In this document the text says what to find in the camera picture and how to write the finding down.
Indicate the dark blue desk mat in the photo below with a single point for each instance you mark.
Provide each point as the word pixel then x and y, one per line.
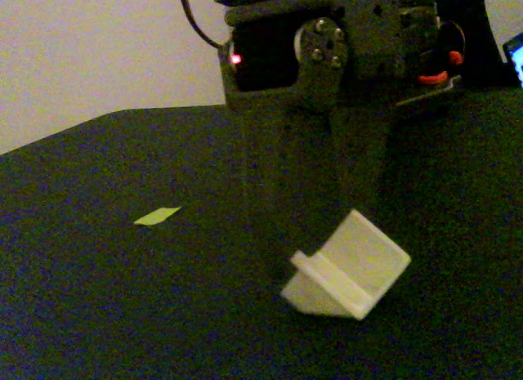
pixel 184 314

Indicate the laptop with lit screen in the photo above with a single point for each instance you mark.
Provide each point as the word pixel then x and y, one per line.
pixel 517 57

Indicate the grey robot arm with base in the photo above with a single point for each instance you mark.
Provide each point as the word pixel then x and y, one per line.
pixel 367 37

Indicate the small green tape marker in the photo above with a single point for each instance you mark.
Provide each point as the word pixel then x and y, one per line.
pixel 157 216

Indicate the black office chair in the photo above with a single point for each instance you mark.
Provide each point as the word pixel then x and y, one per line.
pixel 478 28

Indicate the black clamp with orange pads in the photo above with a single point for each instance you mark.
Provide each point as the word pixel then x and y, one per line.
pixel 433 78

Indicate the white plastic printed part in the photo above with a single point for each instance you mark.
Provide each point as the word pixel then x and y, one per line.
pixel 359 253

